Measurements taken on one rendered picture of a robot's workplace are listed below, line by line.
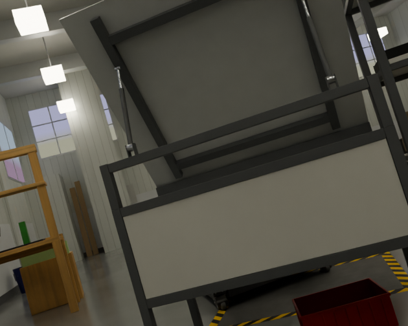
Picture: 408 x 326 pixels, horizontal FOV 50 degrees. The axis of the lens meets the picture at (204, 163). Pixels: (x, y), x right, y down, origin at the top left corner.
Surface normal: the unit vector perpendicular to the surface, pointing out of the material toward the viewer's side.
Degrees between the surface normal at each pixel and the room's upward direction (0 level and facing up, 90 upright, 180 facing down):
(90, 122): 90
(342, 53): 126
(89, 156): 90
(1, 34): 90
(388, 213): 90
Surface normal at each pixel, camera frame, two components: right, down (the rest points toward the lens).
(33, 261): 0.30, -0.15
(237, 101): -0.03, 0.57
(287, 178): -0.25, 0.00
